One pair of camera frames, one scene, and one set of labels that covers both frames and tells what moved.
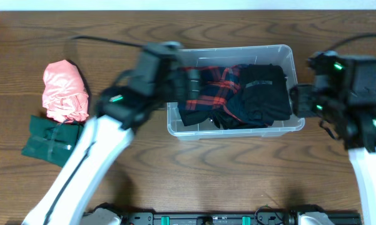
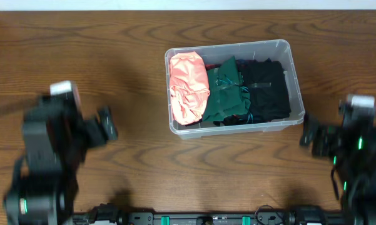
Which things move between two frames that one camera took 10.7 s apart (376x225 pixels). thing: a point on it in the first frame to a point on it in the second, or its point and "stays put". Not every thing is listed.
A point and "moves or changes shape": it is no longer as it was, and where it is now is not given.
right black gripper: (302, 102) to (331, 132)
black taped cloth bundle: (265, 93) stays put
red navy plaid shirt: (218, 85) to (241, 62)
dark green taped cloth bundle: (49, 141) moves or changes shape
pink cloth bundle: (64, 97) to (189, 87)
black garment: (218, 115) to (236, 119)
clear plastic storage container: (244, 92) stays put
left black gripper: (191, 90) to (95, 135)
